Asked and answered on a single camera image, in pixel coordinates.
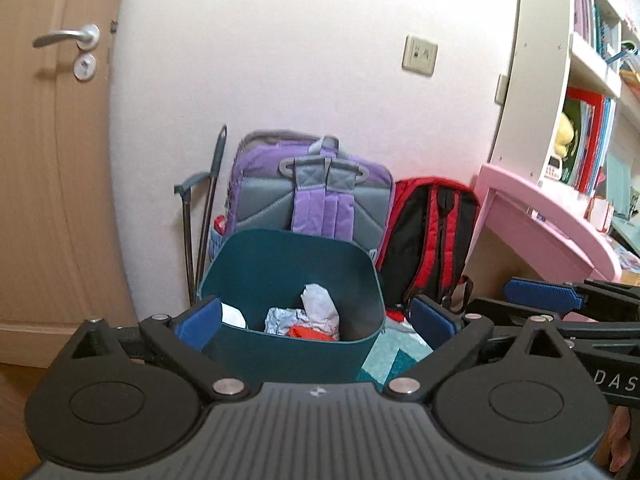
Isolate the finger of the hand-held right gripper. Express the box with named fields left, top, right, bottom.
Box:
left=466, top=298, right=640, bottom=339
left=504, top=278, right=640, bottom=318

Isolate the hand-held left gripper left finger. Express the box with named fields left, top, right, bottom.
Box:
left=70, top=297, right=255, bottom=405

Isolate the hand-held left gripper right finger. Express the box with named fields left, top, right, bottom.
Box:
left=384, top=295, right=568, bottom=404

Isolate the white yellow printed pouch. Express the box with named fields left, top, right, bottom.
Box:
left=221, top=304, right=247, bottom=330

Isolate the white purple snack wrapper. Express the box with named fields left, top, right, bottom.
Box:
left=264, top=307, right=306, bottom=336

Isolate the dark teal plastic bin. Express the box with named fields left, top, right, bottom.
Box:
left=197, top=229, right=387, bottom=386

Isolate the orange mesh net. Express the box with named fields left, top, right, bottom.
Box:
left=289, top=325, right=336, bottom=342

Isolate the white tissue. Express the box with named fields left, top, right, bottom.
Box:
left=300, top=283, right=341, bottom=333

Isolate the teal cream zigzag quilt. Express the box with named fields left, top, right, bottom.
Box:
left=357, top=310, right=436, bottom=393

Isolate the pink desk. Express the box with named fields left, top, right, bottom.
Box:
left=470, top=162, right=640, bottom=323

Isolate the red black backpack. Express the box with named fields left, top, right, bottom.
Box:
left=375, top=176, right=482, bottom=311

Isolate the purple grey backpack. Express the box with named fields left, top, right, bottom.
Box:
left=225, top=130, right=396, bottom=261

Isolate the grey folding cane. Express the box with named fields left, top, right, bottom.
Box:
left=174, top=124, right=228, bottom=306

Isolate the yellow plush toy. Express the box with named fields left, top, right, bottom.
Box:
left=552, top=112, right=576, bottom=158

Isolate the row of books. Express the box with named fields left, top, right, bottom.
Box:
left=562, top=0, right=622, bottom=196

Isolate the beige wooden door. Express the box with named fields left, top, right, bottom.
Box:
left=0, top=0, right=138, bottom=368

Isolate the white desk shelf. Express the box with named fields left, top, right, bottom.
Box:
left=487, top=0, right=640, bottom=196

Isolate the silver door lock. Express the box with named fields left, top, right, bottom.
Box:
left=73, top=52, right=97, bottom=81

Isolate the beige wall outlet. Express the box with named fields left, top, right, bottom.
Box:
left=402, top=34, right=438, bottom=77

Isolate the silver door handle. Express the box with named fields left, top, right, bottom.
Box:
left=32, top=24, right=101, bottom=51

